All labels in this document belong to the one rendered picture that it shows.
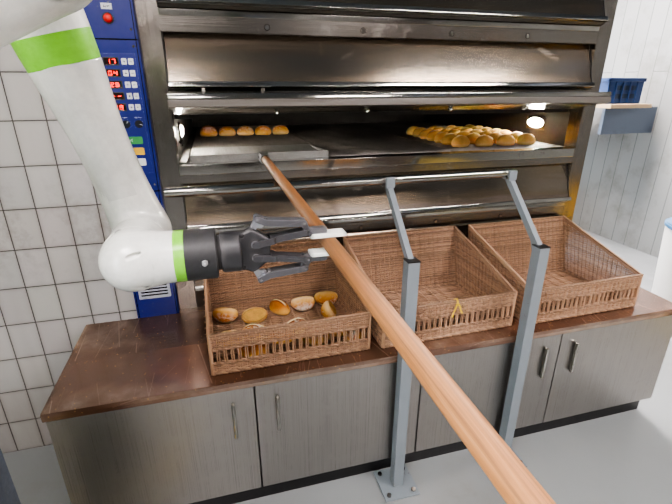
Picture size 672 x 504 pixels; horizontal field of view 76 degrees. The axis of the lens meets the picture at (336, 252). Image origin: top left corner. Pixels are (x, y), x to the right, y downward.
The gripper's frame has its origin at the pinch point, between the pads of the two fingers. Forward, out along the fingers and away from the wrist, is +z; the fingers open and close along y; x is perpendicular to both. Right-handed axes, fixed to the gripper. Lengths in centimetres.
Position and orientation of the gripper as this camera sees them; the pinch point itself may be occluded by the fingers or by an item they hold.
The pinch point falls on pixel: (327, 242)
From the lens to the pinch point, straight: 83.5
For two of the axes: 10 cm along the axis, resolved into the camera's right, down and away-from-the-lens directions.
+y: -0.1, 9.3, 3.6
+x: 2.7, 3.5, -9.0
